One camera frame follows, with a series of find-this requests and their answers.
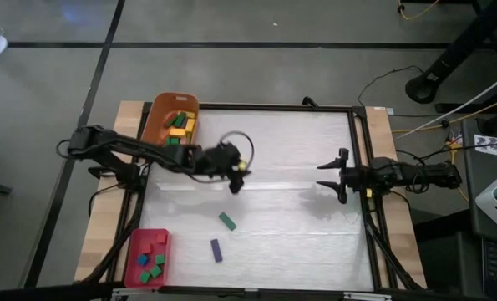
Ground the white box of blocks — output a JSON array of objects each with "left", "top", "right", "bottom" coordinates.
[{"left": 475, "top": 168, "right": 497, "bottom": 232}]

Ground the black metal table frame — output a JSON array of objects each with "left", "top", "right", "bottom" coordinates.
[{"left": 105, "top": 96, "right": 427, "bottom": 293}]

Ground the silver metal bracket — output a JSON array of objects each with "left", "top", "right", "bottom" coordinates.
[
  {"left": 342, "top": 291, "right": 392, "bottom": 301},
  {"left": 111, "top": 287, "right": 145, "bottom": 300}
]

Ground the orange plastic bin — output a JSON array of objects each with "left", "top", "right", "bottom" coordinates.
[{"left": 140, "top": 91, "right": 200, "bottom": 148}]

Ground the black cable bundle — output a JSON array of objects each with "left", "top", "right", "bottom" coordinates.
[{"left": 398, "top": 148, "right": 431, "bottom": 196}]

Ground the white paper with black print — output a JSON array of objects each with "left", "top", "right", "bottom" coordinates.
[{"left": 473, "top": 133, "right": 497, "bottom": 161}]

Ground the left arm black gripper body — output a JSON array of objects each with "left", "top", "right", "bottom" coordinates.
[{"left": 197, "top": 144, "right": 241, "bottom": 176}]

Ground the left gripper black cable loop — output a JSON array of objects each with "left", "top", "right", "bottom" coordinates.
[{"left": 189, "top": 130, "right": 256, "bottom": 185}]

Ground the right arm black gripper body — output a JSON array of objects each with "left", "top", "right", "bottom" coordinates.
[{"left": 337, "top": 148, "right": 389, "bottom": 205}]

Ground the yellow cable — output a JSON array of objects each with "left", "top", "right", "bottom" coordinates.
[
  {"left": 448, "top": 140, "right": 470, "bottom": 204},
  {"left": 392, "top": 94, "right": 497, "bottom": 134},
  {"left": 398, "top": 0, "right": 440, "bottom": 21}
]

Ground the dark grey side desk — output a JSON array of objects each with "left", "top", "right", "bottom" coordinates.
[{"left": 460, "top": 119, "right": 497, "bottom": 301}]

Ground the black stand with round foot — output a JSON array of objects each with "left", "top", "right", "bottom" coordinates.
[
  {"left": 475, "top": 106, "right": 497, "bottom": 137},
  {"left": 404, "top": 0, "right": 497, "bottom": 105}
]

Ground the white cable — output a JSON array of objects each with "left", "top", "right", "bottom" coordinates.
[{"left": 393, "top": 69, "right": 497, "bottom": 140}]

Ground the red plastic tray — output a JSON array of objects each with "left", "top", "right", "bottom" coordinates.
[{"left": 124, "top": 228, "right": 172, "bottom": 289}]

